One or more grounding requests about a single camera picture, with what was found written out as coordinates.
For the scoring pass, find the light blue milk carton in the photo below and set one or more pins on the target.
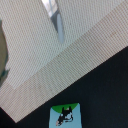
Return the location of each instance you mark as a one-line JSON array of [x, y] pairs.
[[65, 116]]

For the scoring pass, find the grey teal gripper finger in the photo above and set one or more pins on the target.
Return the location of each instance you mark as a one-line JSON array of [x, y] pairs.
[[3, 56]]

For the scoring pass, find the silver knife with wooden handle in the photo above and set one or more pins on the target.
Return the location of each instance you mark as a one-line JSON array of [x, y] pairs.
[[52, 9]]

